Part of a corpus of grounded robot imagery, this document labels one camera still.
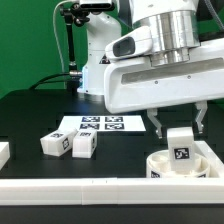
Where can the black camera stand pole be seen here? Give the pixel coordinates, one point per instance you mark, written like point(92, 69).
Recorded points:
point(73, 15)

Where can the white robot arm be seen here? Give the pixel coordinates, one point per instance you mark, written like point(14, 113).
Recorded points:
point(162, 62)

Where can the white left border rail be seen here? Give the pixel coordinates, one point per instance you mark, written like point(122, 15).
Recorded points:
point(4, 153)

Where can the white front border rail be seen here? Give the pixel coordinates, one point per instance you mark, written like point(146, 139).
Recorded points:
point(117, 191)

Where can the white marker sheet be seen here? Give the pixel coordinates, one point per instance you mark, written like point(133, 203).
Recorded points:
point(129, 123)

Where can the white round stool seat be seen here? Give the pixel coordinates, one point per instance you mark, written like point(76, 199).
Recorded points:
point(158, 166)

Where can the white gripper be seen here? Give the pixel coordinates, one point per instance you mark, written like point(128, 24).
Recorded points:
point(134, 84)

